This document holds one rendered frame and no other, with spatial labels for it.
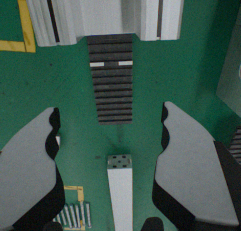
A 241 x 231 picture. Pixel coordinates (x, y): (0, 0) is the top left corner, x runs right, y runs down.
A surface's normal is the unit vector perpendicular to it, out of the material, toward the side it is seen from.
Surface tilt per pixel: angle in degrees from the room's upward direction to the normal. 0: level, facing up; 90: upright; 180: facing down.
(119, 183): 0
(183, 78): 0
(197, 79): 0
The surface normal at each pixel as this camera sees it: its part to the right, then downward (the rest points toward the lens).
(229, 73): -1.00, 0.05
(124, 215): 0.03, 0.53
